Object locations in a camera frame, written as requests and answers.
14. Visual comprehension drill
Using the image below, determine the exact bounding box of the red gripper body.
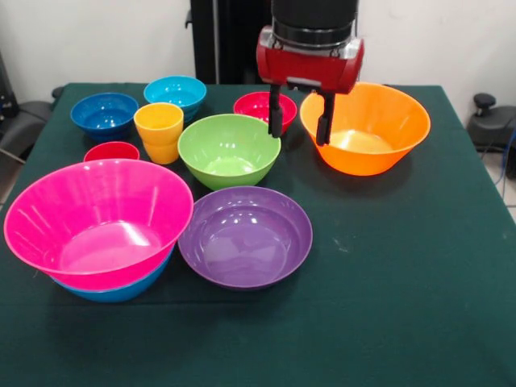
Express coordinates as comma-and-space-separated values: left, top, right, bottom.
256, 26, 366, 96

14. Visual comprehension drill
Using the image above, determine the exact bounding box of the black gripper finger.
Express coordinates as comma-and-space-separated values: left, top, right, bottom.
268, 84, 283, 139
315, 93, 336, 147

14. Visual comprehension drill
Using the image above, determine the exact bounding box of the purple bowl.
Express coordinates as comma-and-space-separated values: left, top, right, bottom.
177, 185, 314, 292

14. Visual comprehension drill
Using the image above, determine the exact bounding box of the large pink bowl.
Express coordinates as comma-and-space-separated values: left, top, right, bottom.
3, 158, 195, 291

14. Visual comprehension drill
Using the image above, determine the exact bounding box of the small red bowl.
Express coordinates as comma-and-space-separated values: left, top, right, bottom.
232, 91, 298, 137

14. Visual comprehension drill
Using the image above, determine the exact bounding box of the green bowl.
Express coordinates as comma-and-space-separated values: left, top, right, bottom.
177, 113, 282, 192

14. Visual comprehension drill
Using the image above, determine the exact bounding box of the large orange bowl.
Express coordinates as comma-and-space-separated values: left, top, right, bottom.
299, 81, 432, 177

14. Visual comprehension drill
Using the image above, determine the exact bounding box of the small light blue bowl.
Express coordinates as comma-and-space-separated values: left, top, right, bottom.
143, 75, 208, 124

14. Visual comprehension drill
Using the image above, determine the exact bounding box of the yellow cup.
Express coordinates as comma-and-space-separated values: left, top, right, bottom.
133, 102, 185, 165

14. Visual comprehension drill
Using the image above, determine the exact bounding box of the black knobbed device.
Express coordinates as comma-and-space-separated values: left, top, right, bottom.
466, 93, 516, 181

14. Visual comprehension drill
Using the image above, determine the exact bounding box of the red cup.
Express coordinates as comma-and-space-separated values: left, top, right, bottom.
83, 140, 141, 163

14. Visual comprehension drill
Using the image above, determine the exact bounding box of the small dark blue bowl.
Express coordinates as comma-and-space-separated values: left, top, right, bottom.
70, 92, 140, 142

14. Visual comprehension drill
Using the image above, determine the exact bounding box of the dark green tablecloth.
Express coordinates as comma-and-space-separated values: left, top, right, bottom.
0, 82, 516, 387

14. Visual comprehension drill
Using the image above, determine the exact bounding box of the large light blue bowl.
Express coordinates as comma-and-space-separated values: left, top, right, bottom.
50, 245, 177, 304

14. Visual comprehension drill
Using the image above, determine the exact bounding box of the black chair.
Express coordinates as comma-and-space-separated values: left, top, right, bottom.
0, 50, 56, 164

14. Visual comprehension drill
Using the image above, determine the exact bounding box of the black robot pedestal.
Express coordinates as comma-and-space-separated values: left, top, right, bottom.
185, 0, 275, 85

